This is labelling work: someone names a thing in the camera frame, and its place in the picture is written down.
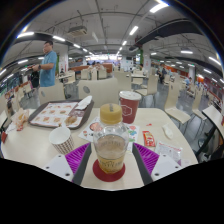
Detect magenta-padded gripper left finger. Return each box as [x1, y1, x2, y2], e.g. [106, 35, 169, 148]
[42, 142, 93, 186]

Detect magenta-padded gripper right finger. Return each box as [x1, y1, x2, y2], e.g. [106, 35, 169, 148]
[131, 142, 183, 186]

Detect clear yellow-capped tea bottle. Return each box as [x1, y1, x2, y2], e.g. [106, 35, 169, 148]
[92, 102, 130, 175]

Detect clear plastic wrapper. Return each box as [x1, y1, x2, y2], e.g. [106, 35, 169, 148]
[154, 140, 184, 164]

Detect white patterned paper cup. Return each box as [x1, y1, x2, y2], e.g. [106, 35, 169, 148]
[48, 125, 76, 155]

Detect small red sauce packet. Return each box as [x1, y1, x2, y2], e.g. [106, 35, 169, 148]
[142, 129, 157, 148]

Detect small white packet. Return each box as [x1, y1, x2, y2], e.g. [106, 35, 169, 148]
[161, 124, 175, 140]

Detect flat round red coaster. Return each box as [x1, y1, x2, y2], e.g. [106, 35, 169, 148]
[92, 158, 127, 183]

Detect colourful printed paper sheet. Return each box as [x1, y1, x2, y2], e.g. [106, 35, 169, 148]
[78, 116, 140, 153]

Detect brown fried food piece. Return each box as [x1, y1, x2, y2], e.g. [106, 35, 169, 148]
[64, 115, 78, 127]

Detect printed paper tray liner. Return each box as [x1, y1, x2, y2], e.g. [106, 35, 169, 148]
[30, 101, 79, 128]

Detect clear plastic food bag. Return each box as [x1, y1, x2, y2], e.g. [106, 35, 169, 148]
[9, 107, 31, 132]

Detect dark brown food tray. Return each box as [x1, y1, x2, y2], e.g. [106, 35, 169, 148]
[27, 99, 95, 130]

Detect red paper packet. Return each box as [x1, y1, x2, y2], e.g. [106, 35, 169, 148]
[0, 130, 8, 144]

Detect red paper cup with lid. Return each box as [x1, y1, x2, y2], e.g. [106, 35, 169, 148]
[118, 90, 143, 125]

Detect white crumpled napkin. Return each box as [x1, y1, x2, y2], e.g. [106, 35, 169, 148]
[74, 95, 93, 111]

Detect beige neighbouring table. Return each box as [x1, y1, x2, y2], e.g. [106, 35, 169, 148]
[201, 104, 224, 141]

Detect beige chair with round hole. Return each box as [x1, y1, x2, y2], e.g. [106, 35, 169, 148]
[38, 84, 66, 106]
[77, 77, 119, 108]

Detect far beige chairs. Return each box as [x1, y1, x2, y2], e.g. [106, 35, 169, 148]
[63, 66, 201, 128]

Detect person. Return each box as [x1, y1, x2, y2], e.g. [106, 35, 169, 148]
[31, 40, 58, 88]

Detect ceiling air conditioner unit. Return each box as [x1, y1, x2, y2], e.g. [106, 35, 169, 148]
[66, 25, 88, 37]

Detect ceiling strip lights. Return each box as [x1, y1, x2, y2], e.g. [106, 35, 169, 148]
[0, 1, 224, 88]

